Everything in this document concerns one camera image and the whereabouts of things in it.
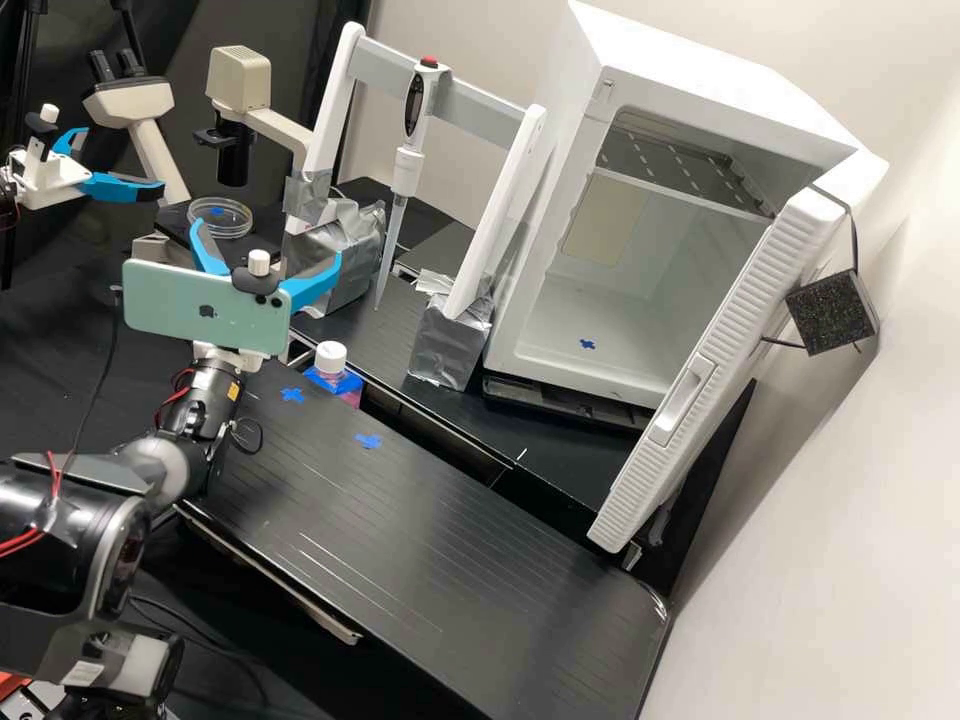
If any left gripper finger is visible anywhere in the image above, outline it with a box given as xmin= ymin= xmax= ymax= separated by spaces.
xmin=78 ymin=171 xmax=169 ymax=205
xmin=53 ymin=126 xmax=92 ymax=163

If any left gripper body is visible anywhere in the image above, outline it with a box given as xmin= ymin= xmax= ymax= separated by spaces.
xmin=8 ymin=136 xmax=94 ymax=210

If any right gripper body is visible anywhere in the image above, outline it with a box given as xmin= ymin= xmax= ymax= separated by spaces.
xmin=192 ymin=340 xmax=265 ymax=375

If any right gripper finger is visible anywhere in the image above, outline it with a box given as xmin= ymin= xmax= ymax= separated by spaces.
xmin=278 ymin=251 xmax=345 ymax=311
xmin=188 ymin=216 xmax=244 ymax=283

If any petri dish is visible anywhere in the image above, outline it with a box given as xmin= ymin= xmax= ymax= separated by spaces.
xmin=186 ymin=196 xmax=256 ymax=241

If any cream microscope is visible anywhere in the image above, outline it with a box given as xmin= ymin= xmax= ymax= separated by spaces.
xmin=80 ymin=44 xmax=316 ymax=276

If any small bottle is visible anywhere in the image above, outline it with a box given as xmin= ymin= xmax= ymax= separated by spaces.
xmin=312 ymin=340 xmax=351 ymax=393

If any white pipette stand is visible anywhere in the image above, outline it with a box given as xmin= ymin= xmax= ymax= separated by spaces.
xmin=283 ymin=20 xmax=548 ymax=392

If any pipette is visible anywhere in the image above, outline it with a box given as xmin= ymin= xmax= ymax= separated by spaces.
xmin=374 ymin=55 xmax=441 ymax=311

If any black platform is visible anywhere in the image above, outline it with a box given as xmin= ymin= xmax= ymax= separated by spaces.
xmin=175 ymin=362 xmax=671 ymax=720

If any white incubator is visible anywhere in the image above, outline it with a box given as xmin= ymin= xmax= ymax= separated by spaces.
xmin=482 ymin=0 xmax=861 ymax=412

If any incubator door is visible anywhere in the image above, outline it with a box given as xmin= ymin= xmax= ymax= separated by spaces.
xmin=586 ymin=146 xmax=892 ymax=556

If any right wrist camera phone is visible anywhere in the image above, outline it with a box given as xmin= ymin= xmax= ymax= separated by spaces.
xmin=121 ymin=248 xmax=293 ymax=356

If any black cable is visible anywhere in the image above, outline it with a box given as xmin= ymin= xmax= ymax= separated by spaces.
xmin=63 ymin=281 xmax=126 ymax=471

